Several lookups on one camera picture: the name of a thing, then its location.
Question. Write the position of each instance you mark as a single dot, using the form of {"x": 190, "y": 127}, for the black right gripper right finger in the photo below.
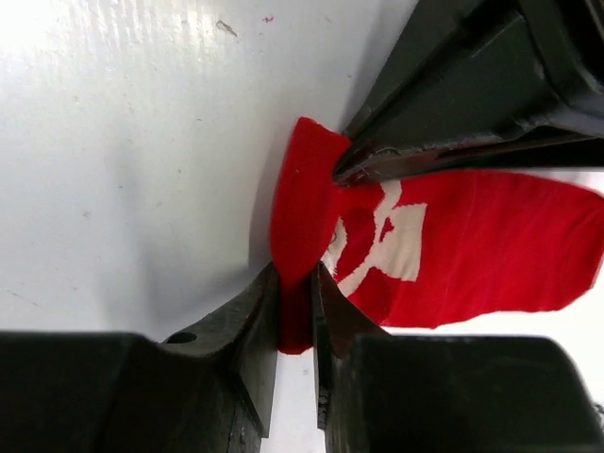
{"x": 378, "y": 392}

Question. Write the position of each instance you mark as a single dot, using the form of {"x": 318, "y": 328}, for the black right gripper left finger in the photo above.
{"x": 207, "y": 388}

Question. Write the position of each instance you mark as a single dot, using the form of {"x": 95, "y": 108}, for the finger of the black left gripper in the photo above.
{"x": 483, "y": 84}

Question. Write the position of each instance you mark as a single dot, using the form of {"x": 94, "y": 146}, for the red patterned sock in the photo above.
{"x": 429, "y": 250}

